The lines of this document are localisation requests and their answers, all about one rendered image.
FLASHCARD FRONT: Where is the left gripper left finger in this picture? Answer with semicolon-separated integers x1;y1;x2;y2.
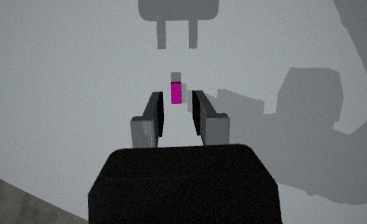
130;92;164;148

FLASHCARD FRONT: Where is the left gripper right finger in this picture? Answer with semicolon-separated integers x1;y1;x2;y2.
192;90;230;145

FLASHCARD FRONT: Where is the magenta rod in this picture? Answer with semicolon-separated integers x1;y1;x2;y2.
171;82;182;104

